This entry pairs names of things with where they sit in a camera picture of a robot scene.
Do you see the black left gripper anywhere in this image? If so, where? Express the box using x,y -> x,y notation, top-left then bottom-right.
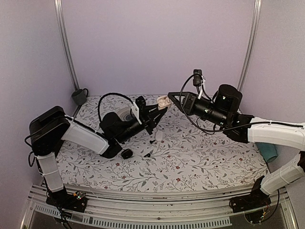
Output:
116,104 -> 167,144

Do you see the cream earbud charging case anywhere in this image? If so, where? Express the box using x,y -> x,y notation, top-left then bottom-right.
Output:
156,95 -> 172,110

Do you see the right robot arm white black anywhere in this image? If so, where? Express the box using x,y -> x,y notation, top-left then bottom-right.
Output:
168,84 -> 305,208

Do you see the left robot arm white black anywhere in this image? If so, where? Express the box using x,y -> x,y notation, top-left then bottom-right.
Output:
28,104 -> 168,207

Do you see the white oval earbud case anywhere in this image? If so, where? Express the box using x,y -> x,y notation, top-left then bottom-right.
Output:
155,131 -> 163,142

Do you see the black open earbud case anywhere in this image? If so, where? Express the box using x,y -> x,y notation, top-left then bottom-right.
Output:
121,149 -> 133,159

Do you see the grey swirl ceramic plate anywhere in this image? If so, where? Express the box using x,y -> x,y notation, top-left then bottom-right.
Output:
115,107 -> 135,121

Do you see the grey mug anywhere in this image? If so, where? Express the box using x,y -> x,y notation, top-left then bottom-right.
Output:
71,88 -> 89,106

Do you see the teal cup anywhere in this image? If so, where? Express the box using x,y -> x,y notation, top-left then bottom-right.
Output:
256,143 -> 278,163

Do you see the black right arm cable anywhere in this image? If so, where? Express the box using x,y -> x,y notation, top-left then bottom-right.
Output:
180,74 -> 226,135

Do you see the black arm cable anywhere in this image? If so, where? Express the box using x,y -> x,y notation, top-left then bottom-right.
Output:
97,92 -> 135,120
180,74 -> 226,135

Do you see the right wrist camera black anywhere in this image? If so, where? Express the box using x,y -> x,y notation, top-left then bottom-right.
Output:
193,69 -> 205,98

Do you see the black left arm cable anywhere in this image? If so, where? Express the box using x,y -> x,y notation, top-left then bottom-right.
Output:
97,92 -> 135,120

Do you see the aluminium front rail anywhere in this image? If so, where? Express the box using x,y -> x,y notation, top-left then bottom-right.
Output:
21,185 -> 298,229

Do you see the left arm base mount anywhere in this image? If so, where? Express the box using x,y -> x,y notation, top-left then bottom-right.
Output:
46,189 -> 88,213

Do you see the right aluminium frame post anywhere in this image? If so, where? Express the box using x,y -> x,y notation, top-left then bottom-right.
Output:
237,0 -> 262,92

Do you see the aluminium frame post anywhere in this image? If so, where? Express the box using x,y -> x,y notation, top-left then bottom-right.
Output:
237,0 -> 262,92
54,0 -> 80,90

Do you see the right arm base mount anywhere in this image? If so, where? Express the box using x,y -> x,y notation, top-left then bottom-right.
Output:
229,194 -> 271,224

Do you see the left aluminium frame post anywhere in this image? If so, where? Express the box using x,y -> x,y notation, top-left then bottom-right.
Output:
54,0 -> 80,90

